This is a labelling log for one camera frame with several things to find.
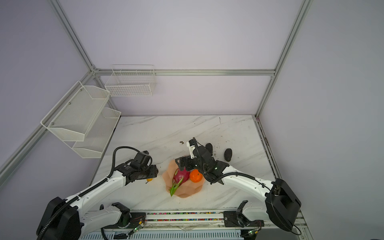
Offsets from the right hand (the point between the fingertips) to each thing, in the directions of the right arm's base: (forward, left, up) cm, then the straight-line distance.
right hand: (180, 159), depth 77 cm
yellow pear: (-7, +18, -12) cm, 23 cm away
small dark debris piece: (+22, +2, -16) cm, 28 cm away
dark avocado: (+18, -17, -14) cm, 28 cm away
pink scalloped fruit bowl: (-10, -3, -16) cm, 19 cm away
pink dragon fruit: (-6, +1, -9) cm, 11 cm away
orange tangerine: (-6, -8, -8) cm, 13 cm away
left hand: (-3, +17, -11) cm, 20 cm away
